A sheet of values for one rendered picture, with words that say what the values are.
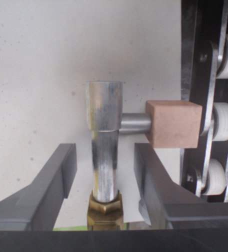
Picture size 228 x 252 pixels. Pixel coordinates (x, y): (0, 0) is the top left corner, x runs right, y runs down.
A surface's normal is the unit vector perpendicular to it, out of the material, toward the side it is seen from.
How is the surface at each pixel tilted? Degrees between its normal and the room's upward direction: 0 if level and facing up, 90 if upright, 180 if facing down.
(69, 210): 0
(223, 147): 90
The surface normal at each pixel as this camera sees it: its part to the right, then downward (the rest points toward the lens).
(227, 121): 0.02, 0.00
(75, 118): 0.02, 0.26
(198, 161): -1.00, 0.02
